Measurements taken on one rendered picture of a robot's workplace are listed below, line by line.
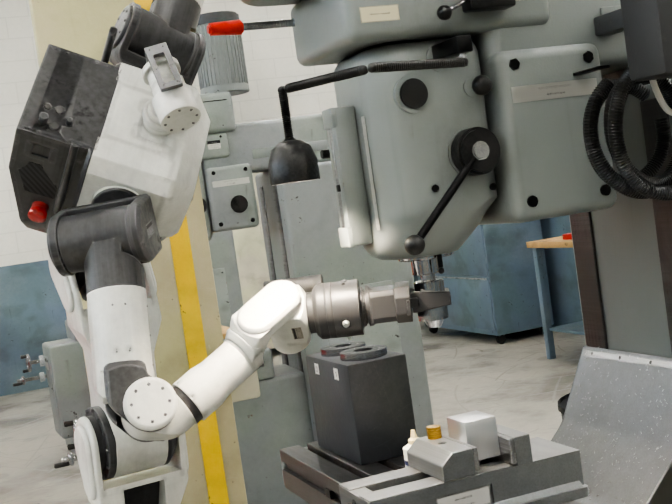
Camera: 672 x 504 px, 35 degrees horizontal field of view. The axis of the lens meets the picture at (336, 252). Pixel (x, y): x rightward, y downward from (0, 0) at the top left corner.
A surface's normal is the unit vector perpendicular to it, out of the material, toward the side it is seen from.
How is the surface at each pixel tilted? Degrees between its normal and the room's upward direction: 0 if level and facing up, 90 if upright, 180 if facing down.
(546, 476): 90
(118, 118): 58
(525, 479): 90
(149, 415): 71
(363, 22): 90
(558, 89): 90
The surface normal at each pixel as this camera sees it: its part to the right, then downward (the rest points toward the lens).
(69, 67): 0.35, -0.54
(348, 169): 0.36, 0.00
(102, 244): -0.12, -0.26
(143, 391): 0.21, -0.31
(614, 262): -0.92, 0.15
